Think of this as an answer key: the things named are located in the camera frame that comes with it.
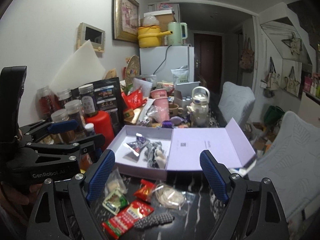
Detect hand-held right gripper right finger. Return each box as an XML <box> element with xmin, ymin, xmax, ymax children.
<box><xmin>199</xmin><ymin>149</ymin><xmax>294</xmax><ymax>240</ymax></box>

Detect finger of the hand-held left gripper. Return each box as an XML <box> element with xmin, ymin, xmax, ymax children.
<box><xmin>25</xmin><ymin>134</ymin><xmax>106</xmax><ymax>160</ymax></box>
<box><xmin>19</xmin><ymin>119</ymin><xmax>79</xmax><ymax>142</ymax></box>

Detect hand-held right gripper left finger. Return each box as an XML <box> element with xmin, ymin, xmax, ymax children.
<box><xmin>26</xmin><ymin>149</ymin><xmax>116</xmax><ymax>240</ymax></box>

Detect clear packet with beige contents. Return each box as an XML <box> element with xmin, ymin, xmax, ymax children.
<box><xmin>104</xmin><ymin>167</ymin><xmax>128</xmax><ymax>195</ymax></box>

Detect lavender gift box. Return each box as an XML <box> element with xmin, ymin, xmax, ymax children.
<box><xmin>106</xmin><ymin>117</ymin><xmax>257</xmax><ymax>180</ymax></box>

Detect small red foil packet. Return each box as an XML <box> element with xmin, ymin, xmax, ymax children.
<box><xmin>133</xmin><ymin>179</ymin><xmax>157</xmax><ymax>203</ymax></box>

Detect long red green snack packet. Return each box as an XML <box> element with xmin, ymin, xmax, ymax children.
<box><xmin>101</xmin><ymin>200</ymin><xmax>155</xmax><ymax>239</ymax></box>

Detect clear bag with white cord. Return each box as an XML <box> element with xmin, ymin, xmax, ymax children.
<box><xmin>150</xmin><ymin>183</ymin><xmax>195</xmax><ymax>209</ymax></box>

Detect checkered hair scrunchie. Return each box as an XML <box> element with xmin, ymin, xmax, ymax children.
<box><xmin>134</xmin><ymin>212</ymin><xmax>174</xmax><ymax>230</ymax></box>

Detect person's left hand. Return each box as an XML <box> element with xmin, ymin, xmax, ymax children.
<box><xmin>0</xmin><ymin>183</ymin><xmax>43</xmax><ymax>219</ymax></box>

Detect jar with amber contents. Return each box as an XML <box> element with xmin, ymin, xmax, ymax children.
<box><xmin>51</xmin><ymin>109</ymin><xmax>77</xmax><ymax>143</ymax></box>

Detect blue tablet tube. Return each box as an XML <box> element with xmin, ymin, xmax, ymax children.
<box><xmin>84</xmin><ymin>123</ymin><xmax>95</xmax><ymax>138</ymax></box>

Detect jar with brown contents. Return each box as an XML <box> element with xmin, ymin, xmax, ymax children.
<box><xmin>65</xmin><ymin>99</ymin><xmax>84</xmax><ymax>133</ymax></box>

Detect red canister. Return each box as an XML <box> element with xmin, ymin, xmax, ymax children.
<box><xmin>84</xmin><ymin>110</ymin><xmax>115</xmax><ymax>145</ymax></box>

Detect jar with red contents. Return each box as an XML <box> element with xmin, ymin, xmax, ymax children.
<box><xmin>37</xmin><ymin>86</ymin><xmax>55</xmax><ymax>118</ymax></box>

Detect clear plastic jar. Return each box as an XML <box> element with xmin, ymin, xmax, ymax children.
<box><xmin>56</xmin><ymin>89</ymin><xmax>73</xmax><ymax>105</ymax></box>

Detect jar with dark label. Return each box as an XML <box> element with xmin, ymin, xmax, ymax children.
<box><xmin>78</xmin><ymin>84</ymin><xmax>98</xmax><ymax>117</ymax></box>

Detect white blue sachet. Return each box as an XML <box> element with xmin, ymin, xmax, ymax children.
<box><xmin>122</xmin><ymin>141</ymin><xmax>144</xmax><ymax>159</ymax></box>

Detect small red green box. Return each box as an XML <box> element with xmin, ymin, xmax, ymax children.
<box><xmin>124</xmin><ymin>107</ymin><xmax>139</xmax><ymax>119</ymax></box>

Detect purple silver snack packet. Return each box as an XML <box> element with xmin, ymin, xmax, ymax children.
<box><xmin>135</xmin><ymin>133</ymin><xmax>150</xmax><ymax>147</ymax></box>

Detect black stand-up pouch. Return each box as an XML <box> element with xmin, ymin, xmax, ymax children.
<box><xmin>71</xmin><ymin>77</ymin><xmax>125</xmax><ymax>130</ymax></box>

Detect white plush toy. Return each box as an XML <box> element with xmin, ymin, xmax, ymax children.
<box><xmin>154</xmin><ymin>150</ymin><xmax>168</xmax><ymax>169</ymax></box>

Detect grey checkered cloth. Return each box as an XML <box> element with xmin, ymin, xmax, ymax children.
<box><xmin>142</xmin><ymin>141</ymin><xmax>167</xmax><ymax>168</ymax></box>

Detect white foam board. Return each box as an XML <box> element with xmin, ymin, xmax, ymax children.
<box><xmin>49</xmin><ymin>40</ymin><xmax>107</xmax><ymax>90</ymax></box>

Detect red snack bag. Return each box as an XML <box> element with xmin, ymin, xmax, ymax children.
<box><xmin>122</xmin><ymin>87</ymin><xmax>147</xmax><ymax>110</ymax></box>

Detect white bear figure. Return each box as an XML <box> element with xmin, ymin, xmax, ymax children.
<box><xmin>186</xmin><ymin>104</ymin><xmax>197</xmax><ymax>118</ymax></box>

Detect chair with pale quilted cover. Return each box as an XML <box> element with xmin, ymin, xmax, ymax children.
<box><xmin>246</xmin><ymin>110</ymin><xmax>320</xmax><ymax>220</ymax></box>
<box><xmin>217</xmin><ymin>81</ymin><xmax>256</xmax><ymax>128</ymax></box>

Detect white electric kettle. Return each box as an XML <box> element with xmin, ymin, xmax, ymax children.
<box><xmin>191</xmin><ymin>86</ymin><xmax>210</xmax><ymax>128</ymax></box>

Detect brown mug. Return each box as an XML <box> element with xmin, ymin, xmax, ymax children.
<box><xmin>168</xmin><ymin>103</ymin><xmax>184</xmax><ymax>117</ymax></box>

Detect white papers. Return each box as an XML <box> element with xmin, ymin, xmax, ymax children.
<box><xmin>132</xmin><ymin>77</ymin><xmax>153</xmax><ymax>98</ymax></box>

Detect pink cup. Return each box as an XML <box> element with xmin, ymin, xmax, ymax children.
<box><xmin>150</xmin><ymin>88</ymin><xmax>171</xmax><ymax>120</ymax></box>

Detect green bag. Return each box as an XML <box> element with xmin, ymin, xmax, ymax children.
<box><xmin>264</xmin><ymin>105</ymin><xmax>285</xmax><ymax>124</ymax></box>

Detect grey open cardboard box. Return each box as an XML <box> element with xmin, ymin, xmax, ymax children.
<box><xmin>174</xmin><ymin>81</ymin><xmax>202</xmax><ymax>105</ymax></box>

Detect white fridge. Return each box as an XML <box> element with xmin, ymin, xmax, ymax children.
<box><xmin>139</xmin><ymin>45</ymin><xmax>195</xmax><ymax>83</ymax></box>

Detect green white pouch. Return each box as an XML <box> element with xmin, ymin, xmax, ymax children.
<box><xmin>171</xmin><ymin>65</ymin><xmax>189</xmax><ymax>84</ymax></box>

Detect cream tote bag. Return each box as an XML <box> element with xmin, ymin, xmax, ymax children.
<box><xmin>285</xmin><ymin>66</ymin><xmax>302</xmax><ymax>97</ymax></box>
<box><xmin>265</xmin><ymin>56</ymin><xmax>282</xmax><ymax>90</ymax></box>

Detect dark brown door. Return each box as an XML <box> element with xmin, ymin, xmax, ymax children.
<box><xmin>194</xmin><ymin>32</ymin><xmax>223</xmax><ymax>88</ymax></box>

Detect yellow pot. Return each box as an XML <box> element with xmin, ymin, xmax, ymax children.
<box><xmin>137</xmin><ymin>25</ymin><xmax>173</xmax><ymax>48</ymax></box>

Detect brown hanging bag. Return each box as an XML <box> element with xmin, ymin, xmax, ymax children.
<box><xmin>239</xmin><ymin>37</ymin><xmax>255</xmax><ymax>73</ymax></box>

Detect gold framed picture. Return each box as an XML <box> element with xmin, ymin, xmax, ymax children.
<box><xmin>112</xmin><ymin>0</ymin><xmax>140</xmax><ymax>43</ymax></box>

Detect pale green electric kettle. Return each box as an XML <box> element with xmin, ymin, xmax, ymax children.
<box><xmin>167</xmin><ymin>22</ymin><xmax>188</xmax><ymax>46</ymax></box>

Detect wall intercom panel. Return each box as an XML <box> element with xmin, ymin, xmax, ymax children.
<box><xmin>76</xmin><ymin>22</ymin><xmax>106</xmax><ymax>52</ymax></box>

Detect black power cable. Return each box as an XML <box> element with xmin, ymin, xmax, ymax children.
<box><xmin>152</xmin><ymin>45</ymin><xmax>172</xmax><ymax>75</ymax></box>

